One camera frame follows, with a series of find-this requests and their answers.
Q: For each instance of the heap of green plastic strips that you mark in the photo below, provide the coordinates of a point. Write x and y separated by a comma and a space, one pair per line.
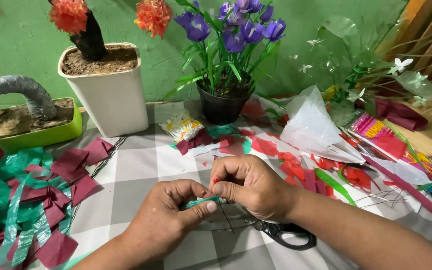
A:
21, 213

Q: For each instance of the person's right hand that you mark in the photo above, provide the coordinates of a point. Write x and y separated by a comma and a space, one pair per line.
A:
257, 187

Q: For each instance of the green plastic tape strip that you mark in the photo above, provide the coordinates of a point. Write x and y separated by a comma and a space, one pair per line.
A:
197, 202

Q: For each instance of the bundle of bamboo skewers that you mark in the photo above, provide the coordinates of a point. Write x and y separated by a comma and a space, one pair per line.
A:
422, 144

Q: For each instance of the long maroon fabric strip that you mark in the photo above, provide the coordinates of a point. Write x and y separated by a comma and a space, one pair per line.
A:
414, 193

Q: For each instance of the pink labelled skewer packet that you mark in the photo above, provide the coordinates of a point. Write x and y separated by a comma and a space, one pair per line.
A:
384, 140

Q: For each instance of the white pot with soil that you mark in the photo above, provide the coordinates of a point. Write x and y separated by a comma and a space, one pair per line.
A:
107, 93

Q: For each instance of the person's left hand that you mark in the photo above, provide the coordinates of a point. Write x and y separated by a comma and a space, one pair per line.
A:
159, 217

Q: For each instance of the pile of red plastic scraps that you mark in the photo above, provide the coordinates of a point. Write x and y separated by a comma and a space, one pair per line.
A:
287, 161

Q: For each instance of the black trunk orange flower tree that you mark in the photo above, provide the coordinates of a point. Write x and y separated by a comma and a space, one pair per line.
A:
88, 33

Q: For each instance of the grey white checkered tablecloth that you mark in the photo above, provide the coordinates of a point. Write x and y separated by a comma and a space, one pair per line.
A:
137, 180

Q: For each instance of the purple artificial flowers bunch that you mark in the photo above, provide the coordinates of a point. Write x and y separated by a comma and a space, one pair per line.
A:
231, 37

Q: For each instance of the green plastic leaf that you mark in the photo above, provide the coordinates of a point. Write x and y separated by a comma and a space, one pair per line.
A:
334, 184

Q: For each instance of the white plastic bag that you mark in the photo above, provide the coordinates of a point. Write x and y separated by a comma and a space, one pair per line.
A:
313, 131

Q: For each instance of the small maroon fabric pieces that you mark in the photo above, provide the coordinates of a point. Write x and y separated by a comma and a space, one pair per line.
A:
195, 140

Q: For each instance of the white flower spray clear leaves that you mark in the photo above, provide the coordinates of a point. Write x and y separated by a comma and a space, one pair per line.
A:
373, 75

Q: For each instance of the wooden slatted furniture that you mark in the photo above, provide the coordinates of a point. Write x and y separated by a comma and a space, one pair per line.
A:
429, 37

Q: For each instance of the green rectangular pot with soil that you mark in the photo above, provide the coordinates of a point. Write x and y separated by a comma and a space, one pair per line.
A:
39, 133

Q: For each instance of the black round flower pot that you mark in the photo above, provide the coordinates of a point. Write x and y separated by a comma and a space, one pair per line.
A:
221, 107

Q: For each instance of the folded maroon cloth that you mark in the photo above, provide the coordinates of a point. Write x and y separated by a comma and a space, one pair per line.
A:
399, 112

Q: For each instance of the heap of maroon fabric squares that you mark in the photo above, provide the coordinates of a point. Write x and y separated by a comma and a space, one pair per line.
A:
69, 165

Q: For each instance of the silver wrapped curved stem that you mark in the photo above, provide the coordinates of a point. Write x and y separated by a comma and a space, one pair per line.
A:
28, 92

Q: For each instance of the pack of cotton swabs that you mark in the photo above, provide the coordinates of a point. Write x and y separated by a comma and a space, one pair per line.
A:
182, 125

